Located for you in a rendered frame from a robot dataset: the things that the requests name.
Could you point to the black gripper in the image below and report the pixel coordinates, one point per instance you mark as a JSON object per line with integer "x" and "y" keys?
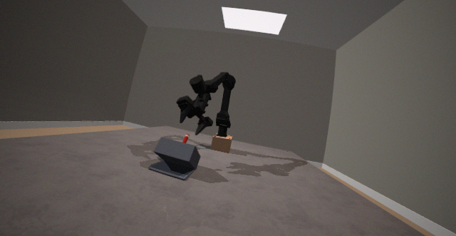
{"x": 197, "y": 106}

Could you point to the grey square panel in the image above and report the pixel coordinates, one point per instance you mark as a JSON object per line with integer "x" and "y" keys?
{"x": 180, "y": 159}

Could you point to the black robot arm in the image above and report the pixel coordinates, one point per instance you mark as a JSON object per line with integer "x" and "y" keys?
{"x": 204, "y": 88}

